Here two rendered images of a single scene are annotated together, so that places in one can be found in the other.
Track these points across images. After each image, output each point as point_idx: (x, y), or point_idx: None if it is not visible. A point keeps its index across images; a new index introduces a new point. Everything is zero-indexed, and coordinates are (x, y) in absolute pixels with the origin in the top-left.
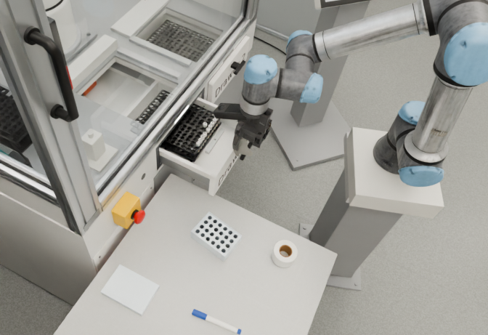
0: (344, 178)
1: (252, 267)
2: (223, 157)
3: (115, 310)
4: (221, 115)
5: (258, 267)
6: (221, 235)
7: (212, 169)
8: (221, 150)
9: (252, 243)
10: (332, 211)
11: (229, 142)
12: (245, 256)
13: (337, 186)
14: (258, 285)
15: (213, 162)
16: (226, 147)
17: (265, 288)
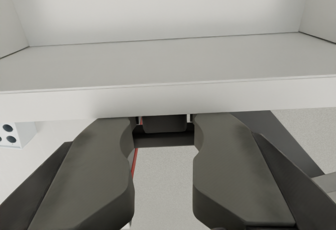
0: (281, 150)
1: (18, 164)
2: (6, 100)
3: None
4: None
5: (28, 170)
6: None
7: (72, 9)
8: None
9: (50, 149)
10: (242, 122)
11: None
12: (21, 149)
13: (274, 126)
14: (5, 180)
15: None
16: (196, 2)
17: (11, 187)
